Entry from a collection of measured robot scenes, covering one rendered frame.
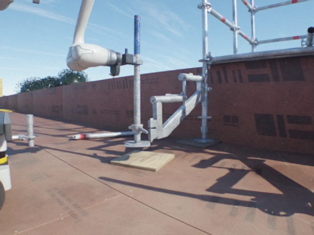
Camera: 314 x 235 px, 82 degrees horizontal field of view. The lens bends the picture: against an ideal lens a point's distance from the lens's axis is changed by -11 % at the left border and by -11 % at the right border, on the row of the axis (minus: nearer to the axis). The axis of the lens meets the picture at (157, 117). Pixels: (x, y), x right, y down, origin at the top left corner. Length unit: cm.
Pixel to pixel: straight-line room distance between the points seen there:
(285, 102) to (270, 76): 23
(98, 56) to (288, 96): 135
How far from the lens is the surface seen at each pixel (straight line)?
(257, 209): 81
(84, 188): 94
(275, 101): 172
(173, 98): 140
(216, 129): 190
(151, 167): 110
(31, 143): 190
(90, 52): 98
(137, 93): 116
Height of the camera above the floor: 38
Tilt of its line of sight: 5 degrees down
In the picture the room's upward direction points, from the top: straight up
